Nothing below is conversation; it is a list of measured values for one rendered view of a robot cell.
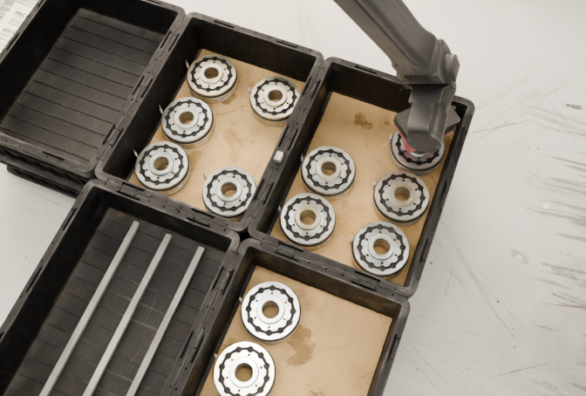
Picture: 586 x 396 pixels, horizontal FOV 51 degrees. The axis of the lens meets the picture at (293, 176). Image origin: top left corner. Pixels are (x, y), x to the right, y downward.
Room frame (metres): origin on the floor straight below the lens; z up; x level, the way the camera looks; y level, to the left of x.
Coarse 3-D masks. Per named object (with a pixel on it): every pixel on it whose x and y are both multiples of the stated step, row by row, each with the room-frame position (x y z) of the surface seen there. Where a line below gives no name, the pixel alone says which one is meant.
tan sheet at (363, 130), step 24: (336, 96) 0.67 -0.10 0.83; (336, 120) 0.61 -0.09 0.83; (360, 120) 0.61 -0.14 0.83; (384, 120) 0.61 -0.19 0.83; (312, 144) 0.56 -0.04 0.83; (336, 144) 0.56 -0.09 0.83; (360, 144) 0.56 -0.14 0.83; (384, 144) 0.56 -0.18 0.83; (360, 168) 0.50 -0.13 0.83; (384, 168) 0.50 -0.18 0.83; (360, 192) 0.45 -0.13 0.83; (432, 192) 0.45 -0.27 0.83; (336, 216) 0.41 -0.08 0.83; (360, 216) 0.40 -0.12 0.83; (336, 240) 0.36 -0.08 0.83; (408, 240) 0.35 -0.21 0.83; (408, 264) 0.31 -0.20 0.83
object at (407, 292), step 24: (360, 72) 0.66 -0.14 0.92; (384, 72) 0.66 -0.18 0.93; (312, 96) 0.62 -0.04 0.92; (456, 96) 0.60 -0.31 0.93; (288, 144) 0.51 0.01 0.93; (456, 144) 0.50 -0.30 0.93; (264, 192) 0.42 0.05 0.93; (432, 216) 0.36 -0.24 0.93; (264, 240) 0.33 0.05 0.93; (432, 240) 0.32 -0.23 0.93; (336, 264) 0.28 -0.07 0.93; (384, 288) 0.24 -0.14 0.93; (408, 288) 0.24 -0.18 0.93
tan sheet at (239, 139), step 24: (240, 72) 0.74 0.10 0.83; (264, 72) 0.74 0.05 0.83; (192, 96) 0.69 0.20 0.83; (240, 96) 0.68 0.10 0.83; (192, 120) 0.63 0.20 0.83; (216, 120) 0.62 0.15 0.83; (240, 120) 0.62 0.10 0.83; (216, 144) 0.57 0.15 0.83; (240, 144) 0.57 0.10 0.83; (264, 144) 0.57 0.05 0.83; (192, 168) 0.52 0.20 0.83; (216, 168) 0.52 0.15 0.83; (264, 168) 0.51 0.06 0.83; (192, 192) 0.47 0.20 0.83
